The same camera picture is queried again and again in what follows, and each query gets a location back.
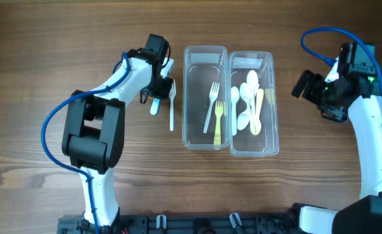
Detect clear plastic container right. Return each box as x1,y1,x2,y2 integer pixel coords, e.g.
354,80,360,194
229,51,279,157

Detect yellow plastic fork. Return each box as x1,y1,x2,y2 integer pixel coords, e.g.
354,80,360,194
214,101,223,145

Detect clear plastic container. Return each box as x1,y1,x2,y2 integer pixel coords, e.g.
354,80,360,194
183,45,231,151
229,51,279,157

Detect white plastic spoon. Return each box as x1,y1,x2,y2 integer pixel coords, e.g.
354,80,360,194
231,86,240,136
237,105,251,131
240,70,259,131

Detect clear plastic container left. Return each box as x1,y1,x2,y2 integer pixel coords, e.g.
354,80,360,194
183,45,231,151

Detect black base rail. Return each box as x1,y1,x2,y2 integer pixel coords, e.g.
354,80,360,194
57,207,338,234

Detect light blue plastic fork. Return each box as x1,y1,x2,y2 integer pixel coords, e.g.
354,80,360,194
149,98,160,115

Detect yellow plastic spoon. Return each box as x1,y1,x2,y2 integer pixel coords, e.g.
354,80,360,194
251,88,264,135

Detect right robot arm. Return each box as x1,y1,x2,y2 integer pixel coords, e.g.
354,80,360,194
291,42,382,233

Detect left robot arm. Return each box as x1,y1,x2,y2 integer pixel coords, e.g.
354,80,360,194
62,34,173,233

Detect white plastic fork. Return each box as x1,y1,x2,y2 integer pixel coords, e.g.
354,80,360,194
203,82,220,133
169,81,176,131

